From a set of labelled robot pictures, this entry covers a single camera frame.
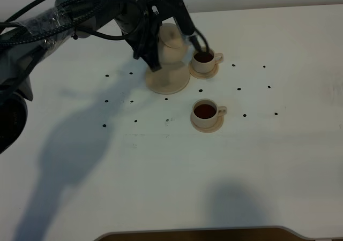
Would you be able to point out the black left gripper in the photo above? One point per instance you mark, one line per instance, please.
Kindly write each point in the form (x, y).
(139, 31)

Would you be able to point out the beige teapot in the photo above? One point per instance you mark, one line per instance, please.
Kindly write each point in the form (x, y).
(171, 46)

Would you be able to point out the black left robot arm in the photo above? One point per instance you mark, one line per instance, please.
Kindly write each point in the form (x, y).
(40, 28)

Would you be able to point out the beige teapot saucer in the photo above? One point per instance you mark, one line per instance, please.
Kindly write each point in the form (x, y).
(170, 79)

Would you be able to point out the beige far cup saucer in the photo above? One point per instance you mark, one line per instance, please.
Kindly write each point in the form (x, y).
(206, 75)

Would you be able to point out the beige cup saucer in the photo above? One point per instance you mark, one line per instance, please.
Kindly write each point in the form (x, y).
(206, 75)
(206, 125)

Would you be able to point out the beige far teacup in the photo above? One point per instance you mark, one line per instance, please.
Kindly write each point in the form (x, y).
(205, 61)

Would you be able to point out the beige teacup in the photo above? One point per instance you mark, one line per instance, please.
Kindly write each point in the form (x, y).
(207, 108)
(205, 61)

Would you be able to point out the beige near teacup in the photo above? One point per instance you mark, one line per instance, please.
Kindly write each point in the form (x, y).
(207, 108)

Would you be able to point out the beige near cup saucer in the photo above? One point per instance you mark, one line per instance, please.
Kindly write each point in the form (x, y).
(206, 125)

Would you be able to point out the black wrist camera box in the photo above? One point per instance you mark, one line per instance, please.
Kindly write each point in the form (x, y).
(172, 9)

